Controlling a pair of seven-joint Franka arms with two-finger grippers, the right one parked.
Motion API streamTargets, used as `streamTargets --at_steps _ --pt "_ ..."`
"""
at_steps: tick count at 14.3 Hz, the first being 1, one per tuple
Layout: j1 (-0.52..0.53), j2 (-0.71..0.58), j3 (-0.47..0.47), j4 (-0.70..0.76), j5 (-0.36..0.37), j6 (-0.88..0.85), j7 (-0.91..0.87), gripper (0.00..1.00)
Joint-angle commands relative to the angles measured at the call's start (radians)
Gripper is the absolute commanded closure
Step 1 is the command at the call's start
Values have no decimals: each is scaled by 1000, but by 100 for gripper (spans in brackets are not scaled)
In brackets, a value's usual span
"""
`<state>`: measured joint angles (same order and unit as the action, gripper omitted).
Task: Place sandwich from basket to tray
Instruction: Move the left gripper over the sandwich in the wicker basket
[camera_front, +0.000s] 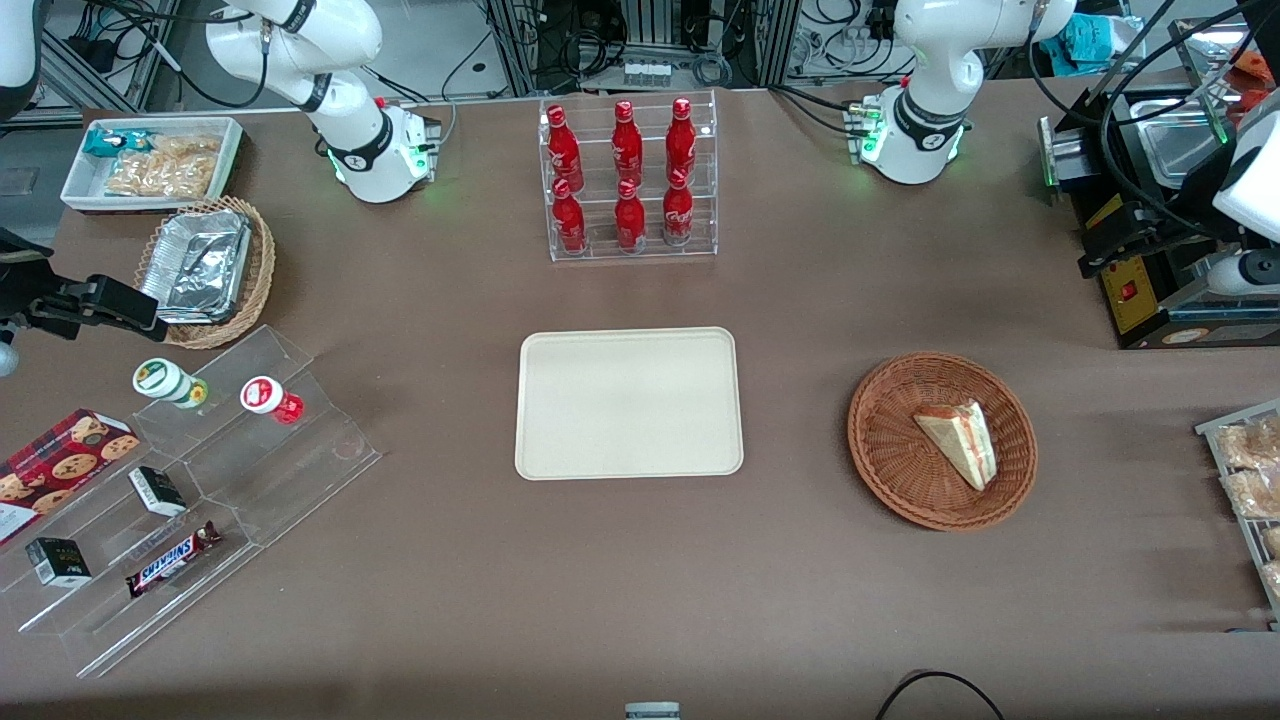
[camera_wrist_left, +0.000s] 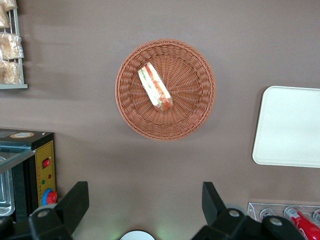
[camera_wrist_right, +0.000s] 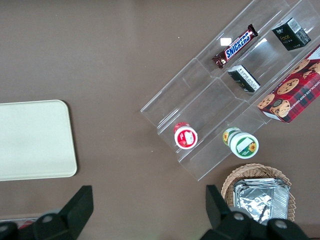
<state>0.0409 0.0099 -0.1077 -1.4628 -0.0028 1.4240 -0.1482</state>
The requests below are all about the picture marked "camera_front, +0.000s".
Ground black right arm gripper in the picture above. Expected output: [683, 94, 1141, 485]
[0, 228, 169, 344]

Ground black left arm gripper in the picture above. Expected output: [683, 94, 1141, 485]
[1077, 202, 1243, 282]

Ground triangle sandwich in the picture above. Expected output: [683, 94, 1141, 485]
[913, 400, 998, 492]

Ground light oval wicker basket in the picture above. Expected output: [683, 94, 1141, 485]
[134, 195, 277, 351]

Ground brown round wicker basket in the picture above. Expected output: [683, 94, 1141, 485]
[847, 351, 1039, 532]

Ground beige plastic serving tray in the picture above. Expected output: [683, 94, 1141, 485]
[514, 327, 746, 482]

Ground black food warmer machine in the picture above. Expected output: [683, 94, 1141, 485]
[1037, 15, 1280, 351]

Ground stack of foil trays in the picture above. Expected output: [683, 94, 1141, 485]
[139, 209, 252, 325]

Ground green label white drink bottle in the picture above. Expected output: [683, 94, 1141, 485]
[132, 357, 210, 410]

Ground steel warmer pan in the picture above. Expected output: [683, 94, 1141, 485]
[1128, 95, 1239, 189]

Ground white rectangular snack bin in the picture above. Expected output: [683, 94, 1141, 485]
[60, 116, 245, 215]

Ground clear bag of crackers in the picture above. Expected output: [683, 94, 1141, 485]
[104, 134, 223, 199]

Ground red label white drink bottle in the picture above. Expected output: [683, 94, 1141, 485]
[239, 375, 305, 426]

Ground teal snack packet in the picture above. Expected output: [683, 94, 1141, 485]
[82, 128, 153, 158]

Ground red cookie box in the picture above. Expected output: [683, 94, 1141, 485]
[0, 407, 142, 547]

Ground small black carton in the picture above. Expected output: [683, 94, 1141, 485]
[127, 465, 189, 518]
[24, 536, 93, 588]

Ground teal plastic bag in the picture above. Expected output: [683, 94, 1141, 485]
[1038, 14, 1133, 77]

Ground bagged fried snack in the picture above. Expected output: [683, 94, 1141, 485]
[1214, 414, 1280, 471]
[1220, 468, 1280, 521]

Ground clear acrylic stepped display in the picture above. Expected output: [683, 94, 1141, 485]
[0, 324, 384, 680]

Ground Snickers chocolate bar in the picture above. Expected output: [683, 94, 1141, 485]
[124, 520, 224, 600]

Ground red cola bottle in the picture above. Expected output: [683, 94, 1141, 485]
[666, 97, 698, 183]
[662, 168, 695, 247]
[611, 100, 645, 187]
[613, 178, 648, 252]
[551, 178, 589, 254]
[546, 105, 585, 191]

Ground clear acrylic bottle rack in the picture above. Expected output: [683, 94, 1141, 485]
[539, 90, 719, 264]

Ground black loop cable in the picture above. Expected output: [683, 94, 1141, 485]
[874, 669, 1007, 720]

